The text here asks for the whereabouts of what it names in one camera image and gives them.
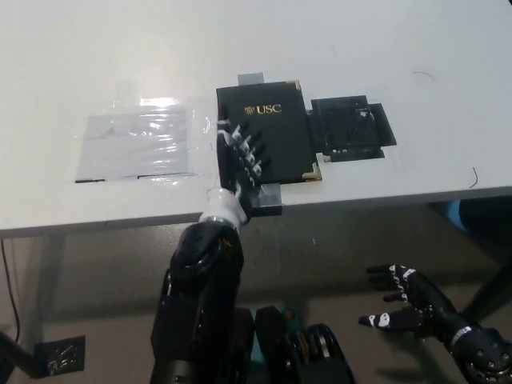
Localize grey table leg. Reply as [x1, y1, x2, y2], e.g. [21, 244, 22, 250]
[30, 234, 67, 341]

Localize black metal bar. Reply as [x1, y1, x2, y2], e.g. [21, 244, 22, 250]
[0, 330, 39, 379]

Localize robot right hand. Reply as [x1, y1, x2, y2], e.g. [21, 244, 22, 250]
[358, 263, 471, 345]

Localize grey duct tape strip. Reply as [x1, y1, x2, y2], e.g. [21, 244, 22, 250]
[237, 71, 286, 218]

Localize black table leg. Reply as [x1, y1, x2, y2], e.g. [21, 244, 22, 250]
[463, 258, 512, 322]

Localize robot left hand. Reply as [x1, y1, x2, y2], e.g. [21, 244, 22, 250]
[198, 117, 274, 232]

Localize black tape patch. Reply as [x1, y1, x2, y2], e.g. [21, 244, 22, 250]
[306, 94, 398, 163]

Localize clear plastic tape patch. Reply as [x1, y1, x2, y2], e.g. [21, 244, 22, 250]
[74, 104, 214, 185]

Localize black diary with gold corners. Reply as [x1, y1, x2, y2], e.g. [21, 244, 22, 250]
[215, 79, 324, 190]

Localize thin black cable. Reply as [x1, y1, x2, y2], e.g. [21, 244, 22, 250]
[0, 239, 23, 346]

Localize robot body black blocks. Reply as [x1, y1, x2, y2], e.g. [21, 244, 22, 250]
[235, 305, 357, 384]

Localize blue object under table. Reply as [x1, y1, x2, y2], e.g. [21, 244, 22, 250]
[442, 201, 466, 234]

